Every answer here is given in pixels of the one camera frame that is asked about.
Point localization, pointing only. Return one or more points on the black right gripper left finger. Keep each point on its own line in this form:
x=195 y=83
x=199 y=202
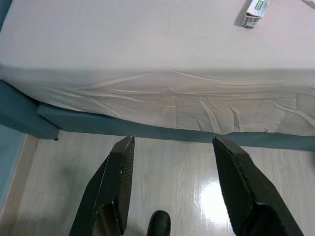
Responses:
x=108 y=186

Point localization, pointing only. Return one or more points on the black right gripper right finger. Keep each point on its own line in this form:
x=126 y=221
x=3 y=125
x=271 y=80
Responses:
x=251 y=196

